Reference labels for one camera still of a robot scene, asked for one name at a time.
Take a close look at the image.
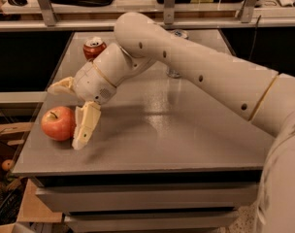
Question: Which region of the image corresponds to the small orange fruit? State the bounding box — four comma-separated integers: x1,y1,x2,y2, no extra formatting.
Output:
1,159,15,172

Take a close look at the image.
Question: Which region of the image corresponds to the metal shelf rack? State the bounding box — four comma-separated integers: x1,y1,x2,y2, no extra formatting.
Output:
0,0,295,31

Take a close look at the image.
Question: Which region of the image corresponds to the cardboard box with clutter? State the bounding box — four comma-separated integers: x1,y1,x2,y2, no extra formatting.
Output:
0,122,62,233

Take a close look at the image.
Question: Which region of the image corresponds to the silver blue drink can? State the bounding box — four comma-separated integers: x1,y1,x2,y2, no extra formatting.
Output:
166,29,189,79

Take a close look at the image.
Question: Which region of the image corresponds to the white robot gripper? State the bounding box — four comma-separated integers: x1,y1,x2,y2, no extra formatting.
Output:
48,60,116,150

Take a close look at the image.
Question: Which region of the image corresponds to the red apple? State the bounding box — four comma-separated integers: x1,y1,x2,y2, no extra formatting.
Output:
41,106,76,141

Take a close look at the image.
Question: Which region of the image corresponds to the red Coca-Cola can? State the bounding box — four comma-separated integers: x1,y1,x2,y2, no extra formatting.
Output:
82,37,107,60

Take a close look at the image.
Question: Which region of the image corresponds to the grey drawer cabinet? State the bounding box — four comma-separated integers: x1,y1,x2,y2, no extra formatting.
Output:
15,30,272,233

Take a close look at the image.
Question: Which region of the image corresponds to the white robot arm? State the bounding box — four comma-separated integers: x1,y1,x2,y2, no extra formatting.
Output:
49,13,295,233

